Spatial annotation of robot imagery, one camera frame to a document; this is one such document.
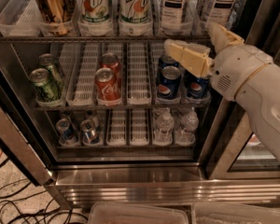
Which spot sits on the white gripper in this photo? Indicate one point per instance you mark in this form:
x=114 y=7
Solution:
x=238 y=72

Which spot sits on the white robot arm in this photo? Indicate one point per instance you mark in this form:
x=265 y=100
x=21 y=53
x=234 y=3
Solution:
x=259 y=96

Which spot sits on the right tea bottle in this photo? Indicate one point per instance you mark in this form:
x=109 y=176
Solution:
x=217 y=11

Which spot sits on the tea bottle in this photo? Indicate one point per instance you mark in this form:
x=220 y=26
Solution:
x=217 y=11
x=173 y=13

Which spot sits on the left tea bottle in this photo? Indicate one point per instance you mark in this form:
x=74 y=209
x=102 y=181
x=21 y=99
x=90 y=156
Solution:
x=173 y=13

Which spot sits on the right clear water bottle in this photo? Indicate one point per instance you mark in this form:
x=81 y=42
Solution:
x=185 y=133

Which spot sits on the clear water bottle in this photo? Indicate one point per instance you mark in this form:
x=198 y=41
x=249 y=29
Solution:
x=164 y=127
x=185 y=133

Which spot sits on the right 7up bottle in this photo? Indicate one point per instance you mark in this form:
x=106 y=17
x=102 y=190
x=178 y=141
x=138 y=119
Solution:
x=134 y=11

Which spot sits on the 7up bottle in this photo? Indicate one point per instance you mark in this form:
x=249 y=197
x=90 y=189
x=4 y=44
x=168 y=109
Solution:
x=134 y=11
x=95 y=11

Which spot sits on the left clear water bottle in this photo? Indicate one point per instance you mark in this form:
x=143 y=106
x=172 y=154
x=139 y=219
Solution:
x=164 y=127

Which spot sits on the stainless steel fridge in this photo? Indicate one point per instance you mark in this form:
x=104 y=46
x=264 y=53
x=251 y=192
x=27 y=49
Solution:
x=225 y=163

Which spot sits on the left 7up bottle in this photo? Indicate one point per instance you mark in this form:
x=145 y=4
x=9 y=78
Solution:
x=95 y=11

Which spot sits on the empty clear shelf tray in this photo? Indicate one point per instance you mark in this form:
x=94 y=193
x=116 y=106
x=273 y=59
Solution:
x=19 y=18

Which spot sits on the open steel fridge door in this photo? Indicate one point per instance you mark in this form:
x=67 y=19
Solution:
x=25 y=133

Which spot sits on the front right pepsi can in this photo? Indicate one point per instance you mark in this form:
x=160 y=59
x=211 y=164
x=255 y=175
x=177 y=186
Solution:
x=196 y=86

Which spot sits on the pepsi can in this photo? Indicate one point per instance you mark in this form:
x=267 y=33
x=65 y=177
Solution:
x=168 y=83
x=196 y=86
x=166 y=62

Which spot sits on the rear left pepsi can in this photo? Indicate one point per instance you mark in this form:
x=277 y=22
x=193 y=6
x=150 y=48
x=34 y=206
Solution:
x=166 y=62

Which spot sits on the front left pepsi can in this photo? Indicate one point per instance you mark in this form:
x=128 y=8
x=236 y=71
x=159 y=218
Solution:
x=168 y=83

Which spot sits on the rear red cola can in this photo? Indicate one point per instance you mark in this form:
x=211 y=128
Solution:
x=112 y=61

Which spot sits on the red cola can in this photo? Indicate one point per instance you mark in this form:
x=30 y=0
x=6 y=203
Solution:
x=107 y=84
x=112 y=61

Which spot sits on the front red cola can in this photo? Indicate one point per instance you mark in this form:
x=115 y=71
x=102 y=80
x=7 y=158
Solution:
x=107 y=84

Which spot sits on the right blue silver can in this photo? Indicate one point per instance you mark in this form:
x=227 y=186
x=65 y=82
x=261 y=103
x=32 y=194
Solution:
x=90 y=135

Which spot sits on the blue silver can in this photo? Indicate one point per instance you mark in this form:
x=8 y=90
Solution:
x=90 y=135
x=67 y=131

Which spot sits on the gold tall can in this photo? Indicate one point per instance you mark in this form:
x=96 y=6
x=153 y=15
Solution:
x=56 y=13

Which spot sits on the rear green can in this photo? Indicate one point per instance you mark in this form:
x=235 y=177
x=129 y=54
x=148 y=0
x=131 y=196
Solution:
x=52 y=64

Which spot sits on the green can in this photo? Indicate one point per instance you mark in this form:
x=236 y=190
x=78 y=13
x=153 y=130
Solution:
x=52 y=64
x=45 y=86

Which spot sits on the right clear plastic bin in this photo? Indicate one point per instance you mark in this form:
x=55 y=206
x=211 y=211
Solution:
x=226 y=213

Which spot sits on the clear plastic bin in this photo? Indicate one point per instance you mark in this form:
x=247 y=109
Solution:
x=118 y=213
x=226 y=213

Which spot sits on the left blue silver can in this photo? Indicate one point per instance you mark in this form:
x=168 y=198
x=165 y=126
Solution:
x=67 y=131

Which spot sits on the front green can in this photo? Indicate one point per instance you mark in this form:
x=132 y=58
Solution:
x=45 y=86

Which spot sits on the left clear plastic bin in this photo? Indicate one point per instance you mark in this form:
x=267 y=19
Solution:
x=118 y=213

